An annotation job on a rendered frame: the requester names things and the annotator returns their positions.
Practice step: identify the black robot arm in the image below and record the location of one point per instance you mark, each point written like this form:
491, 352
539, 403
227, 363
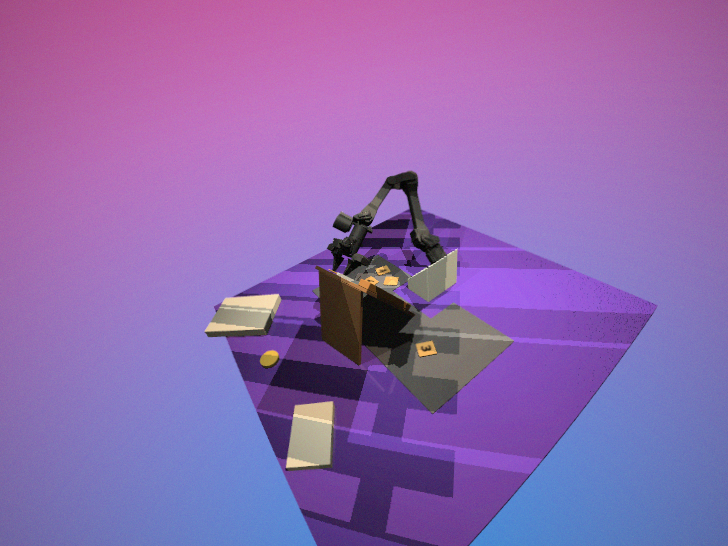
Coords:
421, 236

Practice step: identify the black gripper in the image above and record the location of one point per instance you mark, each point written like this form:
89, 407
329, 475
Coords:
353, 263

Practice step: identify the yellow round disc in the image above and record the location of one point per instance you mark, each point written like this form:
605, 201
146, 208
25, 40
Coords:
269, 359

